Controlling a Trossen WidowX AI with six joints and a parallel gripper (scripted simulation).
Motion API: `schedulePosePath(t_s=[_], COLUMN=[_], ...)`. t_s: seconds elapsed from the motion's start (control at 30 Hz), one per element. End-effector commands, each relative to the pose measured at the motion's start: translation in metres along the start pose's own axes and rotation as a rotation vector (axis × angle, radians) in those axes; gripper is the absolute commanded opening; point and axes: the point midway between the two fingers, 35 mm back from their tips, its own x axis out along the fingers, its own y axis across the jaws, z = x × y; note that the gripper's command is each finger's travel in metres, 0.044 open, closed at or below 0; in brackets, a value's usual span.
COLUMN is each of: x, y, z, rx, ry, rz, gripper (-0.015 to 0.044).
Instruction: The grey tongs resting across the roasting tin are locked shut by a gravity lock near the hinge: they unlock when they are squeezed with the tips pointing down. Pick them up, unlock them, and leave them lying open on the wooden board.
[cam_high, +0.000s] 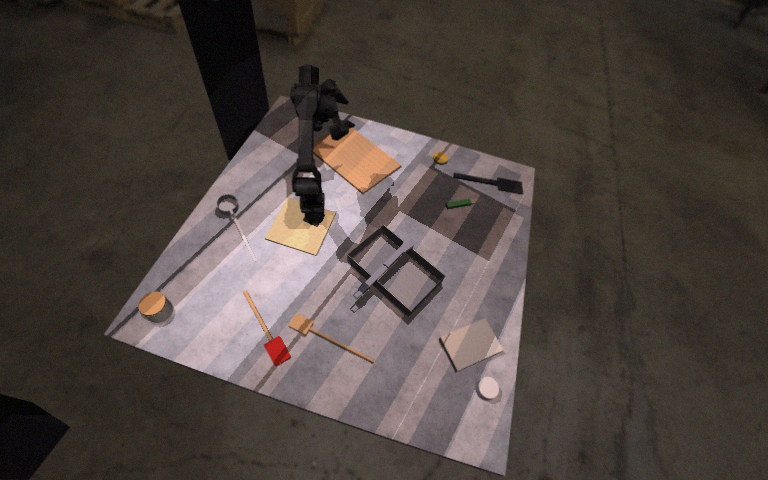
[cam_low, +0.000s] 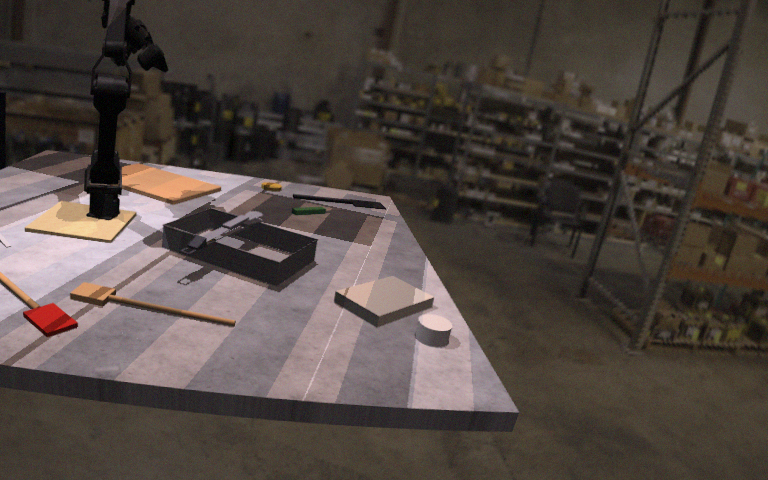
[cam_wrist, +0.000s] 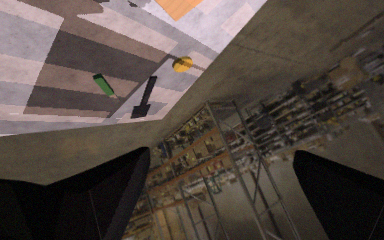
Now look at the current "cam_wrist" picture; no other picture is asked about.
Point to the light wooden board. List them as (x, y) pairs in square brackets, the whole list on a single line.
[(177, 8)]

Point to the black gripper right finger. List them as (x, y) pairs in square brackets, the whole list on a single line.
[(348, 203)]

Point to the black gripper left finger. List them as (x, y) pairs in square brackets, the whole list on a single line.
[(96, 204)]

